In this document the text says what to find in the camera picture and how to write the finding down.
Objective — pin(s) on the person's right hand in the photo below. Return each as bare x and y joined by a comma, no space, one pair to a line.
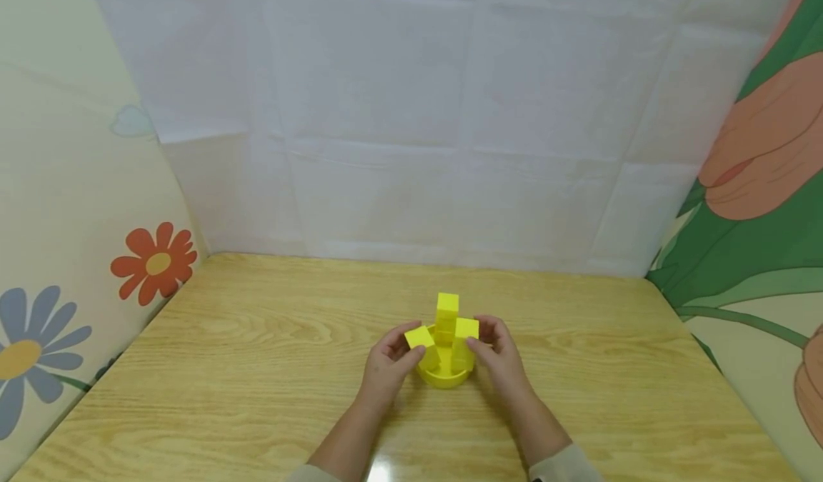
505,364

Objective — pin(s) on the person's left hand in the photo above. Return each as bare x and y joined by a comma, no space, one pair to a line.
382,375

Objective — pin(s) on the person's left thumb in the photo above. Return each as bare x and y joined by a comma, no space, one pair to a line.
413,360

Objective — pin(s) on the person's right thumb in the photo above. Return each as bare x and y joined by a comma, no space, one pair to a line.
479,352

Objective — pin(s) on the person's right fingers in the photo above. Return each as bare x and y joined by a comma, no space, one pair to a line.
494,327

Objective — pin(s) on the person's left fingers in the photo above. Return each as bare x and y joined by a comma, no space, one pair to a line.
400,330

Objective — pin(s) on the yellow block bar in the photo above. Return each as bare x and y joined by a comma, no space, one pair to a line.
447,314
466,329
421,338

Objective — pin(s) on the person's left forearm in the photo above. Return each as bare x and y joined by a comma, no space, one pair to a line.
347,443

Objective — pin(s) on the person's right forearm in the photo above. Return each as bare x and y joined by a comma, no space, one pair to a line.
546,439

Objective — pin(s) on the yellow round holder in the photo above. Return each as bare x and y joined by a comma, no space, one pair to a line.
443,378

